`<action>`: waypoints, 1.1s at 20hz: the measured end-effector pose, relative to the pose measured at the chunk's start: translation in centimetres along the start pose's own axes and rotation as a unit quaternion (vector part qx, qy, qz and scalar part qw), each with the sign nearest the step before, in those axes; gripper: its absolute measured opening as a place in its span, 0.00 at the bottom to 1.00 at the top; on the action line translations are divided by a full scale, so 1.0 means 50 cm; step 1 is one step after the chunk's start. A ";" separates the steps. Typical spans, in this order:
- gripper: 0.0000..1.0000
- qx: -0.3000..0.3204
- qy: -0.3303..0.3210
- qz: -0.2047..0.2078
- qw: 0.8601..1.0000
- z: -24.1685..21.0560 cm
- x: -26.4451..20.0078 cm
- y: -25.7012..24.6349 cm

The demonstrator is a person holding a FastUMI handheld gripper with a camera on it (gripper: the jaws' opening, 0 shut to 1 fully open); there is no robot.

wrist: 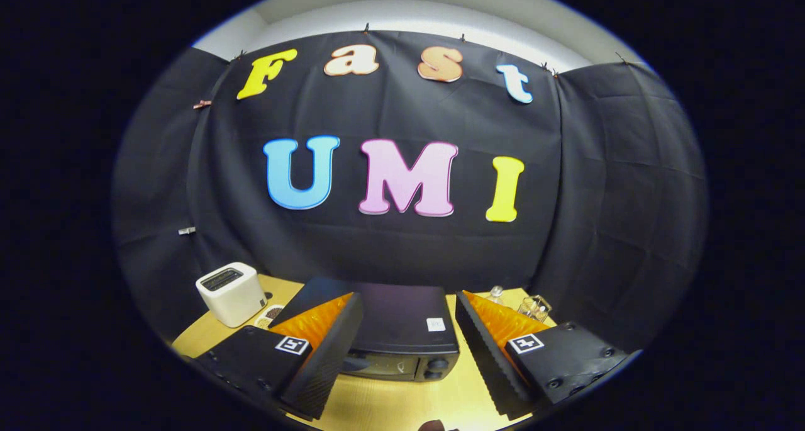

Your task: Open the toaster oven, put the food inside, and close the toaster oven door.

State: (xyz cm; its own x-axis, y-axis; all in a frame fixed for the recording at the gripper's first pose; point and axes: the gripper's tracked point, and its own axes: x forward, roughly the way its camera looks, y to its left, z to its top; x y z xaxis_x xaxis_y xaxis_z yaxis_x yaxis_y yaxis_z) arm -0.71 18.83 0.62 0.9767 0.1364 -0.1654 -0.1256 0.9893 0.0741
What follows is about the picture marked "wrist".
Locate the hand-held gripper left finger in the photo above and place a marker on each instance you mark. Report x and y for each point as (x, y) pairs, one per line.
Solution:
(333, 355)

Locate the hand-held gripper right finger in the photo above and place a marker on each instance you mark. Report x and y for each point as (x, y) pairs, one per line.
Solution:
(487, 362)

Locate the black toaster oven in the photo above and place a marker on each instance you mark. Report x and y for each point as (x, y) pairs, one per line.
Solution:
(396, 318)

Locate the white toaster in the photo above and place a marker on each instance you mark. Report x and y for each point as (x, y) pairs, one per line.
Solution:
(233, 299)

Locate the clear glass bottle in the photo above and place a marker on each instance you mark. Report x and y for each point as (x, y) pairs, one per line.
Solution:
(497, 296)

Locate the small dish of beans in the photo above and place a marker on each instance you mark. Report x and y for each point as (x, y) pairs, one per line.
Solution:
(272, 313)

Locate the small red clip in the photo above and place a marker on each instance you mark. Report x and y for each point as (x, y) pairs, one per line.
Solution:
(202, 104)

